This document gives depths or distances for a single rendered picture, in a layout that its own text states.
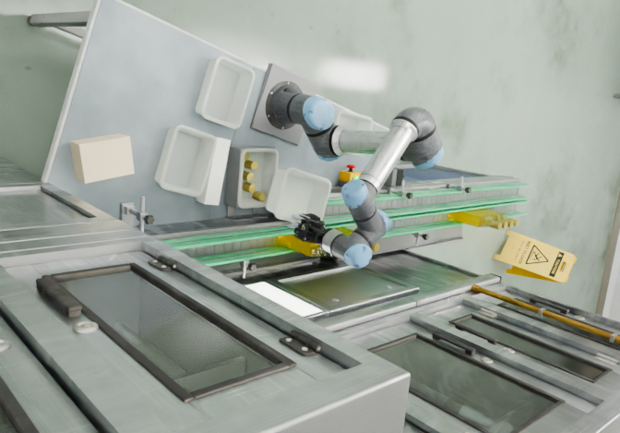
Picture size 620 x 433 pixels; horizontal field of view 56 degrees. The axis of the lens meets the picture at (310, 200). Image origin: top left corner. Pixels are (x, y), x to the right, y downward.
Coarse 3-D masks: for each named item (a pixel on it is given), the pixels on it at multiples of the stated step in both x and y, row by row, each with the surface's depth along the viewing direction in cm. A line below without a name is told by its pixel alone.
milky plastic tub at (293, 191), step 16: (288, 176) 201; (304, 176) 202; (320, 176) 202; (272, 192) 195; (288, 192) 202; (304, 192) 208; (320, 192) 208; (272, 208) 194; (288, 208) 204; (304, 208) 209; (320, 208) 206
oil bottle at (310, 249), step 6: (294, 234) 222; (282, 240) 224; (288, 240) 222; (294, 240) 219; (300, 240) 217; (288, 246) 222; (294, 246) 219; (300, 246) 217; (306, 246) 214; (312, 246) 212; (318, 246) 213; (300, 252) 218; (306, 252) 215; (312, 252) 213
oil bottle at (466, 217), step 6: (450, 216) 301; (456, 216) 299; (462, 216) 296; (468, 216) 294; (474, 216) 291; (480, 216) 289; (486, 216) 291; (462, 222) 296; (468, 222) 294; (474, 222) 291; (480, 222) 289; (486, 222) 288; (492, 222) 286; (498, 228) 284
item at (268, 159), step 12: (252, 156) 224; (264, 156) 228; (276, 156) 223; (240, 168) 213; (264, 168) 228; (276, 168) 224; (240, 180) 214; (264, 180) 229; (240, 192) 215; (264, 192) 229; (240, 204) 216; (252, 204) 221; (264, 204) 224
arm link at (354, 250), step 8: (336, 240) 178; (344, 240) 176; (352, 240) 175; (360, 240) 175; (336, 248) 177; (344, 248) 174; (352, 248) 173; (360, 248) 172; (368, 248) 173; (336, 256) 178; (344, 256) 174; (352, 256) 172; (360, 256) 172; (368, 256) 174; (352, 264) 173; (360, 264) 173
